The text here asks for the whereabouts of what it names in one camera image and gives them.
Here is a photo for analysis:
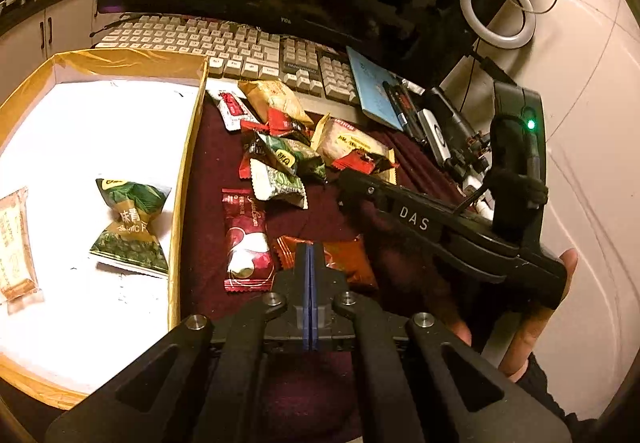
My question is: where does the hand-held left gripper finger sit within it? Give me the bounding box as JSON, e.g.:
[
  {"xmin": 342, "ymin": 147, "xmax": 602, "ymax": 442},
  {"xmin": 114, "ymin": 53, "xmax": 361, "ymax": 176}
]
[
  {"xmin": 45, "ymin": 244, "xmax": 311, "ymax": 443},
  {"xmin": 311, "ymin": 244, "xmax": 572, "ymax": 443}
]

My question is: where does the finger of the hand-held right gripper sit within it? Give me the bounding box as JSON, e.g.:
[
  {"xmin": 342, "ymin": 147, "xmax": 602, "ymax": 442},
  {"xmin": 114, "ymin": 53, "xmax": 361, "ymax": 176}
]
[{"xmin": 336, "ymin": 168, "xmax": 396, "ymax": 214}]

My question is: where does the beige wafer packet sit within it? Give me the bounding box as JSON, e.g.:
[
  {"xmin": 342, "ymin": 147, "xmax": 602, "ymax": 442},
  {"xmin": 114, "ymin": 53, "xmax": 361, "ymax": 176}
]
[{"xmin": 310, "ymin": 115, "xmax": 396, "ymax": 174}]

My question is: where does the yellow cracker packet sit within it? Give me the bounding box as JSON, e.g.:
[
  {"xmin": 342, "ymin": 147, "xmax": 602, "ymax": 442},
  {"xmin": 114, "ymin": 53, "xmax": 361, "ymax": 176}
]
[{"xmin": 238, "ymin": 79, "xmax": 315, "ymax": 126}]

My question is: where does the cardboard box with white inside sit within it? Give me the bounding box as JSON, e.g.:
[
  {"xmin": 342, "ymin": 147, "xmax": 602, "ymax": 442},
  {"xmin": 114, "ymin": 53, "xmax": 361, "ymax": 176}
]
[{"xmin": 0, "ymin": 48, "xmax": 210, "ymax": 411}]

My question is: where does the person's right hand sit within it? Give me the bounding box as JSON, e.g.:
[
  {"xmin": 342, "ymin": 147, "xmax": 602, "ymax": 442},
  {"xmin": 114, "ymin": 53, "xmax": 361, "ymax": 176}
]
[{"xmin": 380, "ymin": 243, "xmax": 579, "ymax": 383}]

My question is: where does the red black snack packet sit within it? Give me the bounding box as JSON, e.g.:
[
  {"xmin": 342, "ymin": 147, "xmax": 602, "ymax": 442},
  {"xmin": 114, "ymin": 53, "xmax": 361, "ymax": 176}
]
[{"xmin": 332, "ymin": 148, "xmax": 401, "ymax": 184}]

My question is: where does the orange red snack packet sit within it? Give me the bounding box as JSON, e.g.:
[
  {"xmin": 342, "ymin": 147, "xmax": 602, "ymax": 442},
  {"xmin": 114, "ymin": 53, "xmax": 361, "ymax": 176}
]
[{"xmin": 272, "ymin": 234, "xmax": 379, "ymax": 291}]

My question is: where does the maroon red snack packet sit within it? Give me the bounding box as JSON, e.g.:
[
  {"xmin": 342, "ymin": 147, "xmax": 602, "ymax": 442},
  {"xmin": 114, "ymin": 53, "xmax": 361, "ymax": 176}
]
[{"xmin": 221, "ymin": 188, "xmax": 279, "ymax": 294}]

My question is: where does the dark green snack packet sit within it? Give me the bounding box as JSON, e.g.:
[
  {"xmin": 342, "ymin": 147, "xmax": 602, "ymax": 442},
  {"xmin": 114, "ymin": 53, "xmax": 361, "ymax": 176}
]
[{"xmin": 252, "ymin": 130, "xmax": 328, "ymax": 184}]

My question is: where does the green white snack packet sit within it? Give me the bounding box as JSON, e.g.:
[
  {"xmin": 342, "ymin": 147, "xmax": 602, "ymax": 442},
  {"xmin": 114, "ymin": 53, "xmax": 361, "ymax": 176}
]
[{"xmin": 248, "ymin": 158, "xmax": 309, "ymax": 210}]

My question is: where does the black red pen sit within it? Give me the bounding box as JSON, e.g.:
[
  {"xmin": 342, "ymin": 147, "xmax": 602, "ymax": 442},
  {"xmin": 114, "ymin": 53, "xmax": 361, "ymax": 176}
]
[
  {"xmin": 395, "ymin": 77, "xmax": 423, "ymax": 136},
  {"xmin": 382, "ymin": 80, "xmax": 413, "ymax": 134}
]

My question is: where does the white power bank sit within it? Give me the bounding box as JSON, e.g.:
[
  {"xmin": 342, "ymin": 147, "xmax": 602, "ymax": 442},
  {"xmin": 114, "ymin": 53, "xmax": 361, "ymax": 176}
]
[{"xmin": 417, "ymin": 109, "xmax": 449, "ymax": 158}]

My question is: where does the shiny red candy packet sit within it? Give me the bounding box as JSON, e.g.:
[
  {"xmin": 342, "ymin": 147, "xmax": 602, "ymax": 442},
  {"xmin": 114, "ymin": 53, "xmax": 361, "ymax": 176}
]
[{"xmin": 265, "ymin": 108, "xmax": 313, "ymax": 144}]

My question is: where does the light blue notebook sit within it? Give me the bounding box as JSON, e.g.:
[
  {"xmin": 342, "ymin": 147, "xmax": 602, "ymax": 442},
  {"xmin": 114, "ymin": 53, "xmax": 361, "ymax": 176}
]
[{"xmin": 346, "ymin": 46, "xmax": 416, "ymax": 131}]

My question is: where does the black handheld device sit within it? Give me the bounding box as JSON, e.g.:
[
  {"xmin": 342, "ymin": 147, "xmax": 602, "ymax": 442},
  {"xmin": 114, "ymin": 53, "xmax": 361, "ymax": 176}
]
[{"xmin": 425, "ymin": 87, "xmax": 488, "ymax": 168}]

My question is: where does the maroon cloth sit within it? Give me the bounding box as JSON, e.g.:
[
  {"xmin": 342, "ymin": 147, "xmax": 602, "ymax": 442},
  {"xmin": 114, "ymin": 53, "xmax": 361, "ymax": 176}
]
[{"xmin": 170, "ymin": 88, "xmax": 481, "ymax": 443}]

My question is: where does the white red snack packet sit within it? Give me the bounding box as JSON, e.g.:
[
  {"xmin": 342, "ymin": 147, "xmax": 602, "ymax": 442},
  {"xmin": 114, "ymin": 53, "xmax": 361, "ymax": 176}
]
[{"xmin": 206, "ymin": 84, "xmax": 261, "ymax": 132}]

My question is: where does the large green snack packet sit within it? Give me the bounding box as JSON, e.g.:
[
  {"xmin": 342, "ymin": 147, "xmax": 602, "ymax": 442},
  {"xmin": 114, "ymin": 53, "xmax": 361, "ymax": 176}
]
[{"xmin": 89, "ymin": 177, "xmax": 172, "ymax": 280}]

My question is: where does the beige grey keyboard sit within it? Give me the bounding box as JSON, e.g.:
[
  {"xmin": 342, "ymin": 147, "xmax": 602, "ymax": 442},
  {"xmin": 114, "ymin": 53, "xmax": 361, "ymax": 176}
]
[{"xmin": 92, "ymin": 14, "xmax": 363, "ymax": 106}]

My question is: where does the beige brown-print snack packet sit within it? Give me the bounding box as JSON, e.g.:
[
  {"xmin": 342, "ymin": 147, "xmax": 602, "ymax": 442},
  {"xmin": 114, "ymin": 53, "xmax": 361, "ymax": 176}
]
[{"xmin": 0, "ymin": 187, "xmax": 45, "ymax": 314}]

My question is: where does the kitchen cabinet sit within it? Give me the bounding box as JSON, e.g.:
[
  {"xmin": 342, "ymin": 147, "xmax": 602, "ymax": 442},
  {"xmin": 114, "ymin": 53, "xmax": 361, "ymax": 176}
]
[{"xmin": 0, "ymin": 0, "xmax": 101, "ymax": 104}]

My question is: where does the black cable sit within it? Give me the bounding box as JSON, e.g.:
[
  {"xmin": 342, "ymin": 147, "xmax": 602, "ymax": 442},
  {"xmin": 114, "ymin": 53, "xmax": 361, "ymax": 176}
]
[{"xmin": 460, "ymin": 49, "xmax": 517, "ymax": 110}]

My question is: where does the white ring light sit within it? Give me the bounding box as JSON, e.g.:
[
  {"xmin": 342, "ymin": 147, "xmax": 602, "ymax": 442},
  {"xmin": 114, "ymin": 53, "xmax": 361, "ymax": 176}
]
[{"xmin": 459, "ymin": 0, "xmax": 537, "ymax": 51}]

